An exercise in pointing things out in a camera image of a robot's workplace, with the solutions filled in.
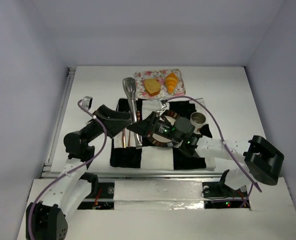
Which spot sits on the white foam front panel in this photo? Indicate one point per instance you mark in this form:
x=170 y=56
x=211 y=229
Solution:
x=162 y=195

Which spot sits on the orange croissant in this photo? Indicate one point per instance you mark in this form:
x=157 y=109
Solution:
x=171 y=82

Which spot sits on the bread slice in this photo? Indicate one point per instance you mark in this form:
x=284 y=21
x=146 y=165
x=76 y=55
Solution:
x=152 y=86

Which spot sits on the black white checkered cloth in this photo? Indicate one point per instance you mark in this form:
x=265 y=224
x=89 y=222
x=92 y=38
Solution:
x=152 y=158

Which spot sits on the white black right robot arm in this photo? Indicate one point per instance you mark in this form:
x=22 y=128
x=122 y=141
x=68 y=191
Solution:
x=257 y=160

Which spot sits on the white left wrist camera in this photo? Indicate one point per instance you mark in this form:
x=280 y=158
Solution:
x=87 y=102

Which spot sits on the dark rimmed ceramic plate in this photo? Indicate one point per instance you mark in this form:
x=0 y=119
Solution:
x=167 y=116

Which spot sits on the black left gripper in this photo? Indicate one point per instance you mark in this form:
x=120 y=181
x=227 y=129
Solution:
x=103 y=121

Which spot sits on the copper table knife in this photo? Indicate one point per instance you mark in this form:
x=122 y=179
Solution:
x=124 y=139

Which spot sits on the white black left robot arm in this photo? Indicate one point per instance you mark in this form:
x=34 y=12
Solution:
x=47 y=217

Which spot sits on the aluminium frame rail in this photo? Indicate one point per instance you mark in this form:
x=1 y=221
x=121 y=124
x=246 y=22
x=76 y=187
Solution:
x=56 y=132

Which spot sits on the floral rectangular tray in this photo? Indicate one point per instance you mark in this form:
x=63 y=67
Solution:
x=163 y=83

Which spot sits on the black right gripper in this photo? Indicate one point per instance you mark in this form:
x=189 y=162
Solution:
x=152 y=125

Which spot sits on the copper spoon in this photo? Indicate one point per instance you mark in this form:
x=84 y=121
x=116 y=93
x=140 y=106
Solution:
x=129 y=139

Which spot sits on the steel cup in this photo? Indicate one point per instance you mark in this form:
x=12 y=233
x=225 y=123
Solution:
x=198 y=120

